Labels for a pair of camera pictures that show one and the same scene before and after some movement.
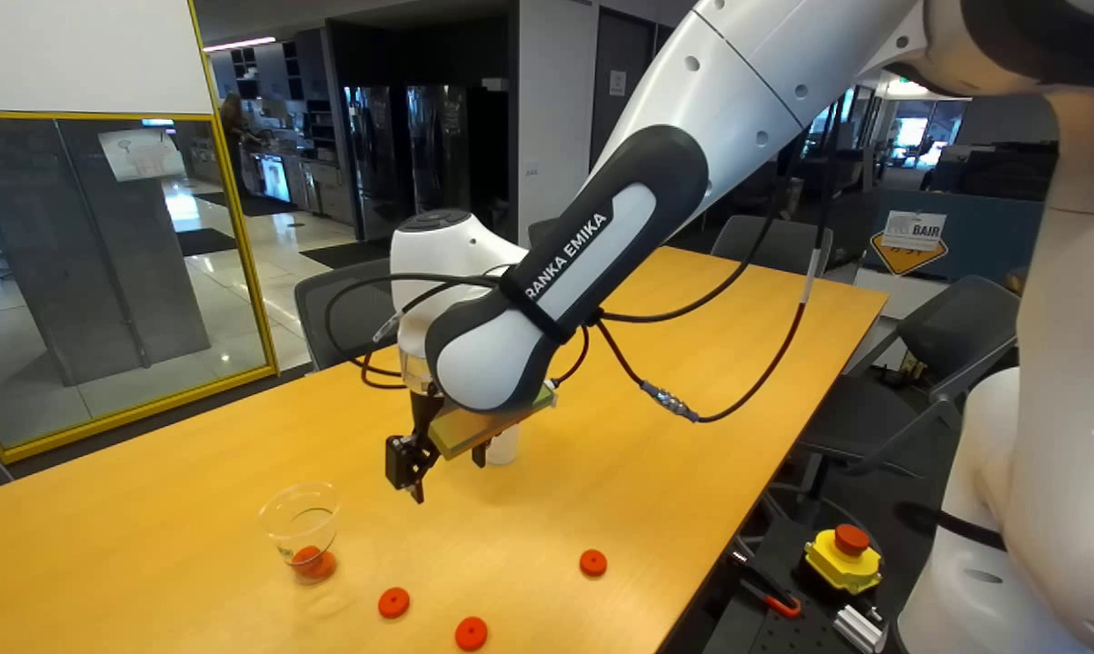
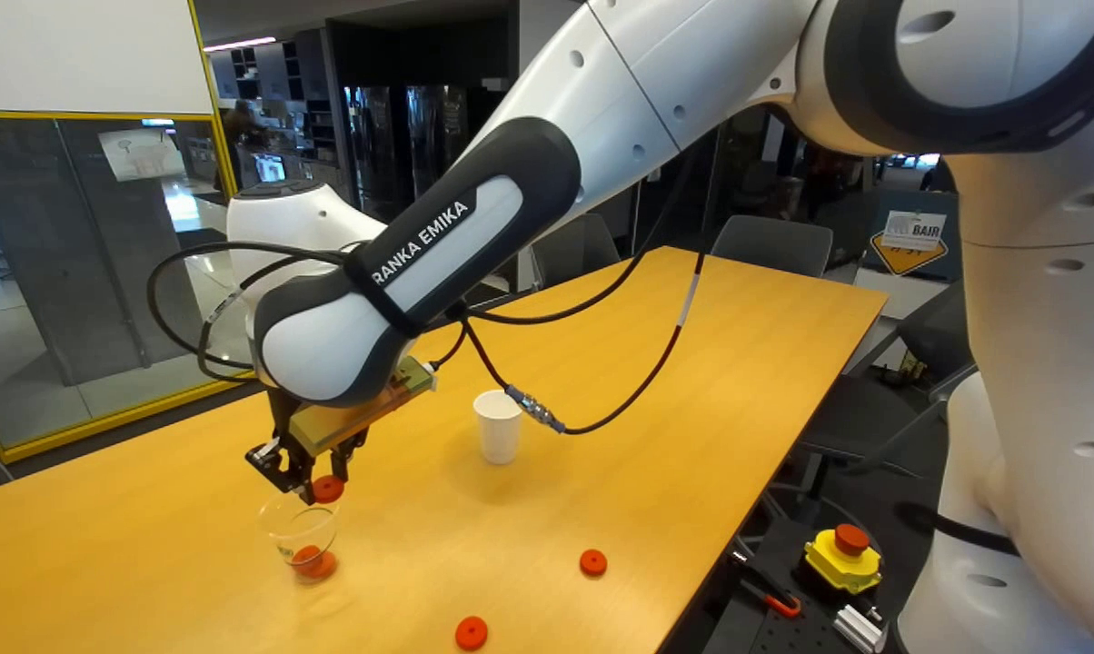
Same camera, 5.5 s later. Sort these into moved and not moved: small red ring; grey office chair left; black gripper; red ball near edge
Moved: black gripper
Not moved: grey office chair left; red ball near edge; small red ring
